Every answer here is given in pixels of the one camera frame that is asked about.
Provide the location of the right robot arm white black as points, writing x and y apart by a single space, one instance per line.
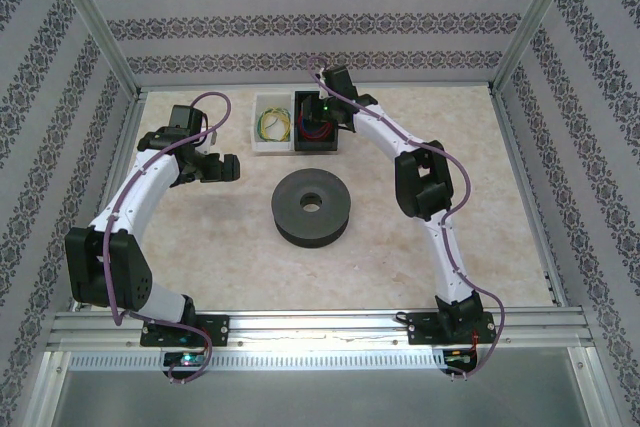
452 267

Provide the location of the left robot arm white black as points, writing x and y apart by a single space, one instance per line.
135 197

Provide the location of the black plastic bin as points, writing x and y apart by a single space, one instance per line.
317 145

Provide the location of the white plastic bin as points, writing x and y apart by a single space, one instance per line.
270 147

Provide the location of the small circuit board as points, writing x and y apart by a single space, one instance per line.
460 357
185 360

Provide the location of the grey metal panel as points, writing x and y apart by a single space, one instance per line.
320 397

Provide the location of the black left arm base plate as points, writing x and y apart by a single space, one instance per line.
217 329

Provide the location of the wide aluminium mounting rail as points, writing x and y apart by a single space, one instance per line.
320 324

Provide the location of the aluminium frame post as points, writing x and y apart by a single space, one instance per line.
97 22
533 22

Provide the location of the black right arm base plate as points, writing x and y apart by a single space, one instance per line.
420 329

